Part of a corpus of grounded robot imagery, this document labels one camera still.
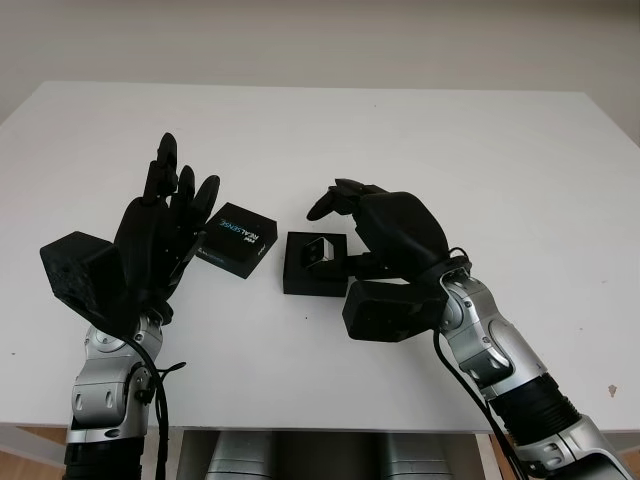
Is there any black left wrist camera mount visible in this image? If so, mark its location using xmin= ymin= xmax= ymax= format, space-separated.
xmin=39 ymin=231 xmax=174 ymax=341

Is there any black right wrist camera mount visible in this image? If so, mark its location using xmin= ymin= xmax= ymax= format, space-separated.
xmin=342 ymin=278 xmax=451 ymax=344

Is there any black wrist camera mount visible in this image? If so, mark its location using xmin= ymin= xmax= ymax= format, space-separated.
xmin=39 ymin=231 xmax=174 ymax=341
xmin=342 ymin=278 xmax=451 ymax=344

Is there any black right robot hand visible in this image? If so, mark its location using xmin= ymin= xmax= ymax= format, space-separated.
xmin=305 ymin=177 xmax=451 ymax=284

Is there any black camera box base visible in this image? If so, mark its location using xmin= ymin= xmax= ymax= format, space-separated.
xmin=281 ymin=230 xmax=351 ymax=299

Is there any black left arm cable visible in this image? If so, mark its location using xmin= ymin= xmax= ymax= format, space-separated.
xmin=122 ymin=334 xmax=189 ymax=480

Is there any black RealSense box lid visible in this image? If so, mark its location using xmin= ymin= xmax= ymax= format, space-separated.
xmin=194 ymin=201 xmax=280 ymax=280

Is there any small silver depth camera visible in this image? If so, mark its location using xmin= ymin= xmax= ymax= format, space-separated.
xmin=301 ymin=237 xmax=335 ymax=269

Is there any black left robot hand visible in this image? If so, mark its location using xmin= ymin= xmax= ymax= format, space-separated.
xmin=112 ymin=132 xmax=221 ymax=311

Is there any white table leg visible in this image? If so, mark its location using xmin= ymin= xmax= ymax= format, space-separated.
xmin=0 ymin=424 xmax=69 ymax=471

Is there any silver robot right leg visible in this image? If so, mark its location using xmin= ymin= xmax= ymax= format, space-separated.
xmin=387 ymin=432 xmax=451 ymax=480

